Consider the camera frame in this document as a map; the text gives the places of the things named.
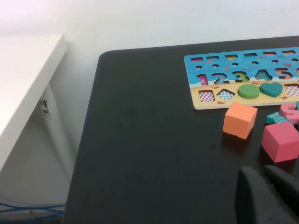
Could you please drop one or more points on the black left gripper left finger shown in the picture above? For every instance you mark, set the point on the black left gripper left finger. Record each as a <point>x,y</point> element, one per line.
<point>252,200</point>

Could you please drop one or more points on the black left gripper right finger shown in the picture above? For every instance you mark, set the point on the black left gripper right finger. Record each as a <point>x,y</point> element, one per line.
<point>285,184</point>

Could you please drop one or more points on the pink number five piece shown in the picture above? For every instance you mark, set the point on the pink number five piece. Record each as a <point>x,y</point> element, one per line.
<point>288,112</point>

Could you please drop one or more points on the teal number four piece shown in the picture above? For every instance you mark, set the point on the teal number four piece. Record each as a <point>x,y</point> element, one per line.
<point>297,105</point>

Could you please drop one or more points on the teal heart piece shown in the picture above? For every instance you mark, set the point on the teal heart piece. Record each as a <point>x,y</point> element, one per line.
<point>271,88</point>

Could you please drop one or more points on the green circle piece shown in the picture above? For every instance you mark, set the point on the green circle piece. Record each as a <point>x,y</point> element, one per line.
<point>248,91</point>

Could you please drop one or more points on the blue wooden number puzzle board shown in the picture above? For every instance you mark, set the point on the blue wooden number puzzle board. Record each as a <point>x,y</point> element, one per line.
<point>243,67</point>

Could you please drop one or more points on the magenta cube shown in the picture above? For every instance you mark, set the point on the magenta cube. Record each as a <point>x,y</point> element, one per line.
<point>280,140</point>

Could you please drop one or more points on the teal wooden fish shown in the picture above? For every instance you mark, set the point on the teal wooden fish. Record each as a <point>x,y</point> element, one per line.
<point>275,119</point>

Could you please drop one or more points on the orange cube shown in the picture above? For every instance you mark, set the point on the orange cube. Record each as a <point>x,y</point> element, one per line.
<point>238,119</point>

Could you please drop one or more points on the label sticker on table leg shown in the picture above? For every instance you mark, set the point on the label sticker on table leg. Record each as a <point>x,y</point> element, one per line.
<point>45,109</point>

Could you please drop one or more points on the white side table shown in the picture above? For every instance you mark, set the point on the white side table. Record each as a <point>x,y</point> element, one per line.
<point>23,65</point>

